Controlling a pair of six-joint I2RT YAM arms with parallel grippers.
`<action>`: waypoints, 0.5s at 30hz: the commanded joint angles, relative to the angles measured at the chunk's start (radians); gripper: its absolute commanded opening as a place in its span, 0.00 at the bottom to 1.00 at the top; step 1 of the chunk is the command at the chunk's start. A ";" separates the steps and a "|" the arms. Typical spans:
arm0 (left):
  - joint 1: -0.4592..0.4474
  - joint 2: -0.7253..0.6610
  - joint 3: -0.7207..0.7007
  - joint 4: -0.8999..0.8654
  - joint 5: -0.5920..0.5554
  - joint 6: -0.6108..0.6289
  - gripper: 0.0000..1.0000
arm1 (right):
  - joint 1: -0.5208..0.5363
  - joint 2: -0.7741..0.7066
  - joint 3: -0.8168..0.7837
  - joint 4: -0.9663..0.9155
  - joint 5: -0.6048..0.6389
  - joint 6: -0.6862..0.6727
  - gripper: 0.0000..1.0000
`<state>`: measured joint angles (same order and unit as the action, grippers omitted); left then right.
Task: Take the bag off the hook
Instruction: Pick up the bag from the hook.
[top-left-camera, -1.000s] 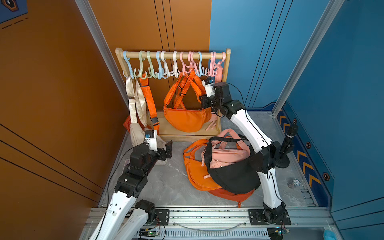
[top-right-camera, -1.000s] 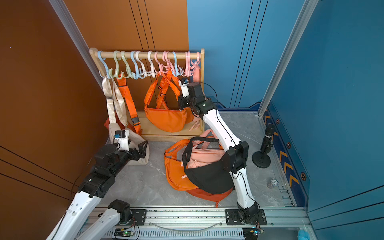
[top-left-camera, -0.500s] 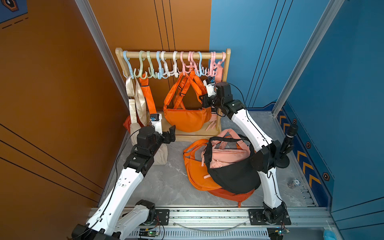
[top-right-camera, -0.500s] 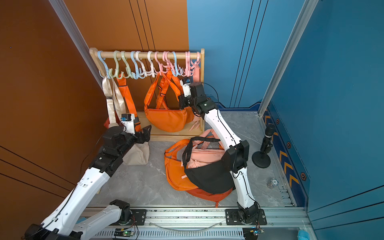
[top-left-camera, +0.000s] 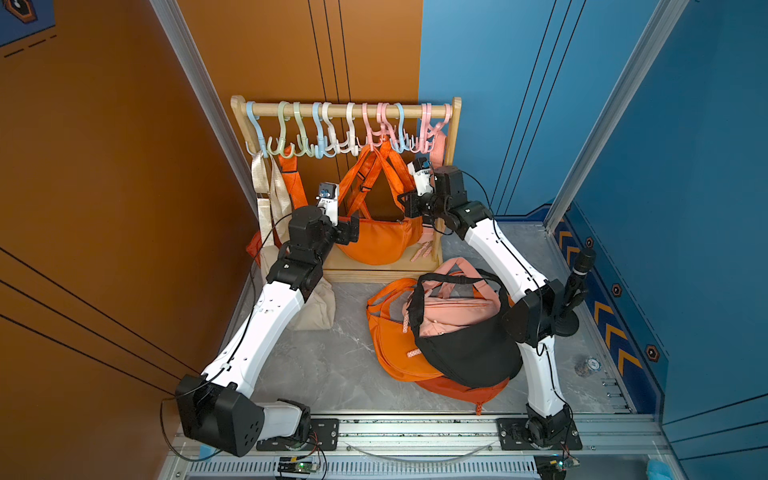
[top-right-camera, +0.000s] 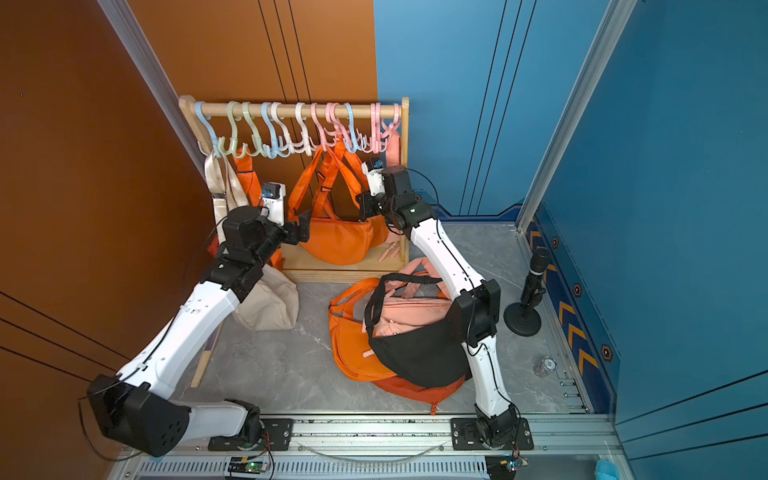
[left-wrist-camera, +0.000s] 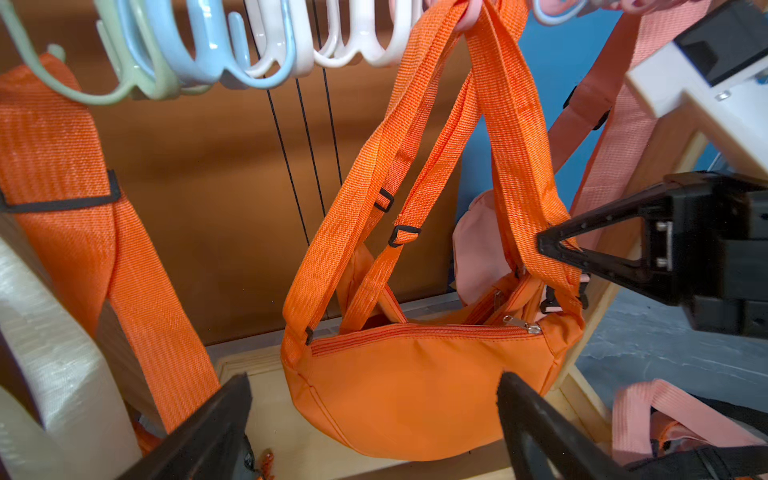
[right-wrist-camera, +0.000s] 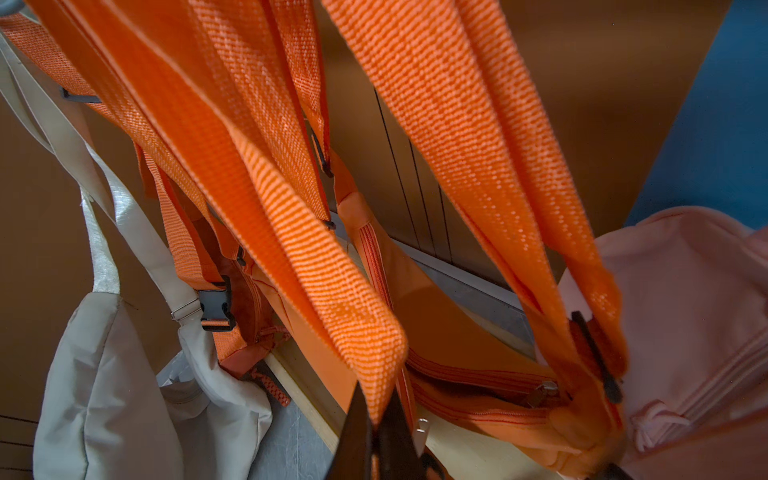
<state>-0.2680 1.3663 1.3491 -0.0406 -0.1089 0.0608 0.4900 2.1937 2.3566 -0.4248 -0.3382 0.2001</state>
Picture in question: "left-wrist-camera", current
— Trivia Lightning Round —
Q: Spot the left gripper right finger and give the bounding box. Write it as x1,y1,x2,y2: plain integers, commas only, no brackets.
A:
497,372,630,480

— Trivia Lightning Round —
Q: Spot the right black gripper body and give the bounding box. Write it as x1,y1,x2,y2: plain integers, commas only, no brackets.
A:
642,172,767,338

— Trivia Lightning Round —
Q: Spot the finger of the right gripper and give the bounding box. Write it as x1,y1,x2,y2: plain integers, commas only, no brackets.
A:
536,183,677,294

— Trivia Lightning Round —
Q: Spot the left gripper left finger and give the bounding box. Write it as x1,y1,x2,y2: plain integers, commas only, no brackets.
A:
121,374,254,479

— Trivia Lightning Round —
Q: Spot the orange bag with black strap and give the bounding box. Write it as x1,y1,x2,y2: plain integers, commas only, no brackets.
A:
623,445,767,479

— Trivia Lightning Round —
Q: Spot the beige sling bag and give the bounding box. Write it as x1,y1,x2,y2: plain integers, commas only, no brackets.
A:
1,215,142,479

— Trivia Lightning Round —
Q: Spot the green plastic hook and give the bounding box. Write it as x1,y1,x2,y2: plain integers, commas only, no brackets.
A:
0,0,211,108

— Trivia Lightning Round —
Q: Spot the white plastic hook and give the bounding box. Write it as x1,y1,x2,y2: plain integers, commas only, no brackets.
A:
244,1,424,77

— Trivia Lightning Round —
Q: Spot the blue plastic hook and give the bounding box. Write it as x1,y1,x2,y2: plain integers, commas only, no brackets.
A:
116,1,298,90

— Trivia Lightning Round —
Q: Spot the wooden hanging rack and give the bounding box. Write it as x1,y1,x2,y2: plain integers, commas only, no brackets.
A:
208,107,707,479

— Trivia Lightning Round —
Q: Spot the light pink strap bag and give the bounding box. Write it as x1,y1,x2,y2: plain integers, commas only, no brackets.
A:
453,1,710,304

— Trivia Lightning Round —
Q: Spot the orange strap bag far left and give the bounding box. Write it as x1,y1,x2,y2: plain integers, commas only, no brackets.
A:
1,65,220,432

